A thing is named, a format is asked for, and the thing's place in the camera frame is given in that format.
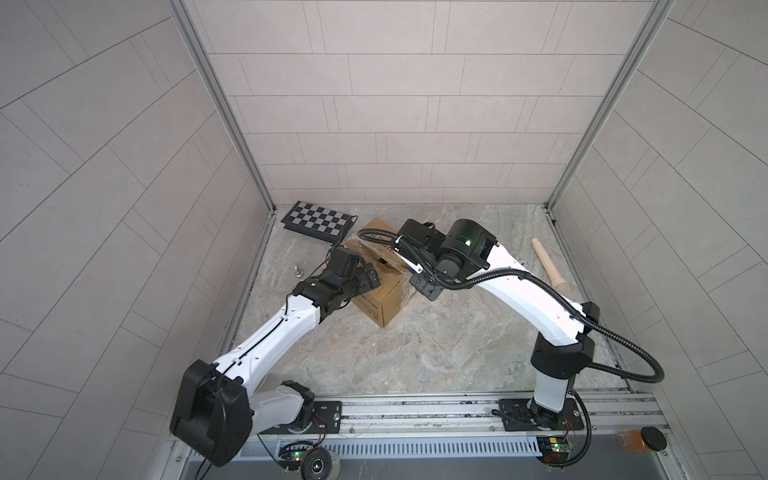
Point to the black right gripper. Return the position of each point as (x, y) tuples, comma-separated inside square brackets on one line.
[(425, 290)]

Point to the brown jar black lid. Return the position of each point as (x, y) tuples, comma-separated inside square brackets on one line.
[(645, 439)]

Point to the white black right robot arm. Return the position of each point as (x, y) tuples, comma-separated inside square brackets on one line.
[(468, 256)]

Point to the aluminium corner post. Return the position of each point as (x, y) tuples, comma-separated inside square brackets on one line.
[(646, 34), (181, 15)]

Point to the aluminium corner post left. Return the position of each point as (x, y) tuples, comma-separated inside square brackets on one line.
[(181, 15)]

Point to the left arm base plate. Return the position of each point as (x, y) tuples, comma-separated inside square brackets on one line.
[(324, 418)]

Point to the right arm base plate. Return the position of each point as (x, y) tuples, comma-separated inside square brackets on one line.
[(517, 415)]

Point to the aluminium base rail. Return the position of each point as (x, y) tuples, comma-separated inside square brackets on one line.
[(458, 437)]

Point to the aluminium corner post right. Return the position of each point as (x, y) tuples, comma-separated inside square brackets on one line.
[(646, 34)]

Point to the cream plastic handle tool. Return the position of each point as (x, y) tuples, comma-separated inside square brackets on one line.
[(557, 281)]

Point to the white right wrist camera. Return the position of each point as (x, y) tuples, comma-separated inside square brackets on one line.
[(406, 255)]

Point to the brown cardboard express box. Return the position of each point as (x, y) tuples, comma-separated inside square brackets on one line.
[(384, 303)]

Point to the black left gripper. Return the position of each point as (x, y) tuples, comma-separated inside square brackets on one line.
[(372, 279)]

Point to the green circuit board right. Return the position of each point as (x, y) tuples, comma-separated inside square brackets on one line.
[(554, 450)]

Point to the black white chessboard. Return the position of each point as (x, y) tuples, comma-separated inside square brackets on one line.
[(318, 222)]

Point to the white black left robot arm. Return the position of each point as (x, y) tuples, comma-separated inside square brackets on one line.
[(218, 407)]

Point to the round black speaker device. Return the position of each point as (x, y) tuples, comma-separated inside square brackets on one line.
[(310, 461)]

